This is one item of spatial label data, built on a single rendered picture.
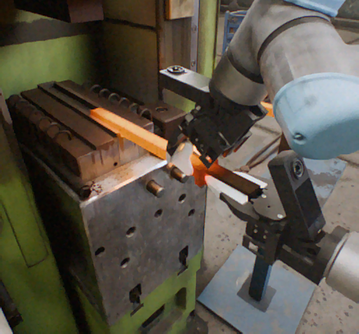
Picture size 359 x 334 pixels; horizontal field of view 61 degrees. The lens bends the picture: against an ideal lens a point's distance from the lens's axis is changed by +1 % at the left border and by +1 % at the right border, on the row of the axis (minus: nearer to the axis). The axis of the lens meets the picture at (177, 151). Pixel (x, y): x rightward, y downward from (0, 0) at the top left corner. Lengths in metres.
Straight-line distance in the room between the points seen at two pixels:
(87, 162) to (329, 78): 0.51
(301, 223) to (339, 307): 1.28
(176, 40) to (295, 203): 0.63
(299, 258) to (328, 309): 1.20
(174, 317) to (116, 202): 0.75
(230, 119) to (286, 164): 0.09
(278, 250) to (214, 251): 1.25
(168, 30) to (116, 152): 0.38
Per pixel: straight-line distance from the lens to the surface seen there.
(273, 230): 0.44
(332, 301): 1.69
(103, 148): 0.66
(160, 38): 0.87
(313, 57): 0.28
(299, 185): 0.41
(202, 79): 0.46
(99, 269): 0.77
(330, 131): 0.26
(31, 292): 1.02
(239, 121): 0.41
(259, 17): 0.34
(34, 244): 0.91
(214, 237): 1.77
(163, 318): 1.32
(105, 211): 0.66
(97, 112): 0.75
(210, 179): 0.49
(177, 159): 0.51
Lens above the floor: 1.32
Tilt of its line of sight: 32 degrees down
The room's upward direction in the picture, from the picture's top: straight up
